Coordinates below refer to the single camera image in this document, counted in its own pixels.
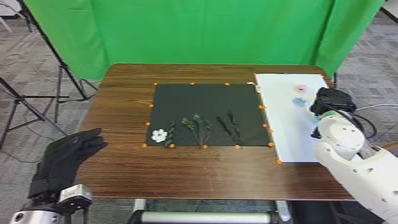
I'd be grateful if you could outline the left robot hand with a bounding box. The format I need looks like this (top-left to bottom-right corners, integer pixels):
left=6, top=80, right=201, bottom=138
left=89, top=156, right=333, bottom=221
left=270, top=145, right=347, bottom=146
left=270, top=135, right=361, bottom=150
left=27, top=127, right=110, bottom=201

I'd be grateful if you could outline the black tripod stand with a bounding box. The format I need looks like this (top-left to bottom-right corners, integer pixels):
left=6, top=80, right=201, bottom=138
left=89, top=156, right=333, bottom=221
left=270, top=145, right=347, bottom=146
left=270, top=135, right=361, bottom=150
left=0, top=77, right=71, bottom=149

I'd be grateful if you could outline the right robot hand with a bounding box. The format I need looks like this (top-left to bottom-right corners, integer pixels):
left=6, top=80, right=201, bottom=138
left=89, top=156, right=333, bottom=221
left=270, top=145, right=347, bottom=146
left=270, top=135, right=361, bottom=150
left=308, top=86, right=359, bottom=116

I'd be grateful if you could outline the white flower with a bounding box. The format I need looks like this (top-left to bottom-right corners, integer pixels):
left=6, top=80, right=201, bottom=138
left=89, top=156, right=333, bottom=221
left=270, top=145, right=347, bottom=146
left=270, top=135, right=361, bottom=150
left=150, top=128, right=171, bottom=144

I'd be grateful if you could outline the white sheet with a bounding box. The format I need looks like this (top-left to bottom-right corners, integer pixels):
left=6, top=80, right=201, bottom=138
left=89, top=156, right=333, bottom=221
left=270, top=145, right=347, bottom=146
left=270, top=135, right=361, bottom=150
left=254, top=73, right=331, bottom=164

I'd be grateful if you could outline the pale grey bar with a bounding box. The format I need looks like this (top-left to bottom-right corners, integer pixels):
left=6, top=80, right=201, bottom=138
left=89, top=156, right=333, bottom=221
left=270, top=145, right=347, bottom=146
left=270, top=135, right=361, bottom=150
left=126, top=209, right=293, bottom=224

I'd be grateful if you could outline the green sprig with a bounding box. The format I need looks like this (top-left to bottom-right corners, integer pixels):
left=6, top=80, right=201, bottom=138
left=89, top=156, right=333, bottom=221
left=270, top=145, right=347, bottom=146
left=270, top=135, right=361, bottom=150
left=180, top=113, right=205, bottom=142
left=199, top=119, right=215, bottom=146
left=215, top=115, right=237, bottom=137
left=164, top=120, right=180, bottom=148

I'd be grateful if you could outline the black cable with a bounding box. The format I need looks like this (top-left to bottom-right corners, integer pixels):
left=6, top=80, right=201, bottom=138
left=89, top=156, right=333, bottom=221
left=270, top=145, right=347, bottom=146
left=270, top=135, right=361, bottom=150
left=347, top=111, right=382, bottom=140

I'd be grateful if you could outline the dark mat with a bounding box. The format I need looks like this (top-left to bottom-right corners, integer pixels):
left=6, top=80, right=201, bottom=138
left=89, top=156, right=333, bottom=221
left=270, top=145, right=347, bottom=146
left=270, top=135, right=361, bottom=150
left=144, top=83, right=274, bottom=148

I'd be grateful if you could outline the black light stand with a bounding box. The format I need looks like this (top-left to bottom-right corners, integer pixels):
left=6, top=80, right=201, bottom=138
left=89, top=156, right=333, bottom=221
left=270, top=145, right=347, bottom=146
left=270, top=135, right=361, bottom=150
left=16, top=0, right=102, bottom=125

